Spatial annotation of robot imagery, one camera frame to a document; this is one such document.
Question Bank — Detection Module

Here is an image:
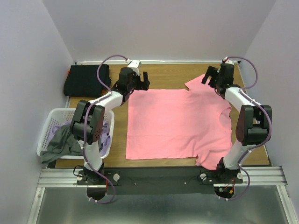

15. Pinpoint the pink t shirt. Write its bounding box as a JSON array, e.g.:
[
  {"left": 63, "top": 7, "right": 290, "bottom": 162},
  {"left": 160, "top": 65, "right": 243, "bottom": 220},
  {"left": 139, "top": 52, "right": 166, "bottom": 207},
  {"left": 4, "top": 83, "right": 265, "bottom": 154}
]
[{"left": 126, "top": 77, "right": 232, "bottom": 170}]

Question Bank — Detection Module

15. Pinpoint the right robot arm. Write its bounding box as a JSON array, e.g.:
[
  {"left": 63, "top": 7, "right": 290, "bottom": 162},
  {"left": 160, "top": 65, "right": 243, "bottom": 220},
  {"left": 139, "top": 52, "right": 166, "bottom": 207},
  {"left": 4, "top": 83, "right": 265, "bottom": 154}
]
[{"left": 202, "top": 61, "right": 272, "bottom": 183}]

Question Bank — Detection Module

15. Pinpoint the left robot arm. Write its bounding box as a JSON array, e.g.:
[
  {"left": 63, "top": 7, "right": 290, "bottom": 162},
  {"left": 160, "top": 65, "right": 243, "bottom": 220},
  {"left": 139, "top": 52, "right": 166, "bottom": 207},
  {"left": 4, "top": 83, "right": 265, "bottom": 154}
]
[{"left": 70, "top": 67, "right": 150, "bottom": 184}]

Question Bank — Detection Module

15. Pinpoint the black folded t shirt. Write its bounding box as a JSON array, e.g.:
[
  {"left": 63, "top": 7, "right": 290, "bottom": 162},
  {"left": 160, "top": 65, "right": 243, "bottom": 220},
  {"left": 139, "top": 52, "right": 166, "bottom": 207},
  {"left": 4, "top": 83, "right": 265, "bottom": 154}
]
[{"left": 63, "top": 64, "right": 111, "bottom": 98}]

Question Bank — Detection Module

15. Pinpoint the lavender t shirt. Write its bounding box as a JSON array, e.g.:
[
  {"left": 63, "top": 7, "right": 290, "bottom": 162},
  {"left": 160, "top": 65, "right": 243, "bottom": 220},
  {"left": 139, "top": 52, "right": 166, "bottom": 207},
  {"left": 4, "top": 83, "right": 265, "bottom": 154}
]
[{"left": 49, "top": 120, "right": 111, "bottom": 157}]

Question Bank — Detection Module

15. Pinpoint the white plastic laundry basket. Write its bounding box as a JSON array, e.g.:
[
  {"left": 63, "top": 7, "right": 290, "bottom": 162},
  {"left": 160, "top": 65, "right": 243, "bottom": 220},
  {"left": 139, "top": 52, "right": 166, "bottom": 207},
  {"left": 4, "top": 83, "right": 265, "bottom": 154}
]
[{"left": 36, "top": 108, "right": 114, "bottom": 159}]

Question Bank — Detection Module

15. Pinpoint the grey t shirt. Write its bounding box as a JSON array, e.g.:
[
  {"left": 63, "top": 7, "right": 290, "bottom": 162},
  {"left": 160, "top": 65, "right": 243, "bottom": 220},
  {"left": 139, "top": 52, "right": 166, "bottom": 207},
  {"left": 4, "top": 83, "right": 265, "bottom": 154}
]
[{"left": 40, "top": 125, "right": 82, "bottom": 164}]

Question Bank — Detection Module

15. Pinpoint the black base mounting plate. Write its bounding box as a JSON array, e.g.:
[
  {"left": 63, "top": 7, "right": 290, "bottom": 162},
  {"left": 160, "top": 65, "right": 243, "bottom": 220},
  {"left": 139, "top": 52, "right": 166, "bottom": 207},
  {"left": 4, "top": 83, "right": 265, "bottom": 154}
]
[{"left": 73, "top": 166, "right": 243, "bottom": 195}]

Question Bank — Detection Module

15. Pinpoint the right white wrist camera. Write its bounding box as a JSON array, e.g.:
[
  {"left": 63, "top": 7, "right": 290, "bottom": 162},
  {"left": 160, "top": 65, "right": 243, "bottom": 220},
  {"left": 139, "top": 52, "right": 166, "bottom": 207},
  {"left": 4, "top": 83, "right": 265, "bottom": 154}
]
[{"left": 222, "top": 56, "right": 234, "bottom": 65}]

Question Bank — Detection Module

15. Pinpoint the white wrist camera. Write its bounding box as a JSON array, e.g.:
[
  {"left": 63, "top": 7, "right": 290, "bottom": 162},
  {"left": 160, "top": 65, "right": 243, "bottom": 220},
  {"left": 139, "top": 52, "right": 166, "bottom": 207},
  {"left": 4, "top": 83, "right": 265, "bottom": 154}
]
[
  {"left": 222, "top": 56, "right": 234, "bottom": 65},
  {"left": 126, "top": 59, "right": 142, "bottom": 76}
]

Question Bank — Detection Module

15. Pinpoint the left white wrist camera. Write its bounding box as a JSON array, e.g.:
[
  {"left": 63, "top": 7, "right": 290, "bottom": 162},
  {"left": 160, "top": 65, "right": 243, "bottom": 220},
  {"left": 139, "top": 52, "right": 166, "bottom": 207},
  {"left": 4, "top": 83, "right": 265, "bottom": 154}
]
[{"left": 126, "top": 59, "right": 142, "bottom": 76}]

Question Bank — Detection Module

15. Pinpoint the white wall base trim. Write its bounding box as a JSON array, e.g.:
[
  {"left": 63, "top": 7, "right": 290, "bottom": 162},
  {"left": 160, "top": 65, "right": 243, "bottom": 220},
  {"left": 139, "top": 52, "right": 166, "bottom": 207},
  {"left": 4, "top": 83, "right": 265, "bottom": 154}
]
[{"left": 74, "top": 60, "right": 240, "bottom": 65}]

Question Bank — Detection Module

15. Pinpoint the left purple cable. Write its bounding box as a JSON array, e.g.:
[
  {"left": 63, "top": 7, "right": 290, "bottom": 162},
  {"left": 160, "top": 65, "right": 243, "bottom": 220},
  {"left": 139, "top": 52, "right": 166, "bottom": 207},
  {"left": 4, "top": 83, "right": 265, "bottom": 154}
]
[{"left": 81, "top": 55, "right": 131, "bottom": 203}]

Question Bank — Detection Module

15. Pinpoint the aluminium extrusion rail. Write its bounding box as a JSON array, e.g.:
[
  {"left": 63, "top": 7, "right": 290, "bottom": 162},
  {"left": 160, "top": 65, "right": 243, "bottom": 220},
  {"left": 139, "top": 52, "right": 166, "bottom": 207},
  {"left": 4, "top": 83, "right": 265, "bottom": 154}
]
[{"left": 37, "top": 166, "right": 287, "bottom": 188}]

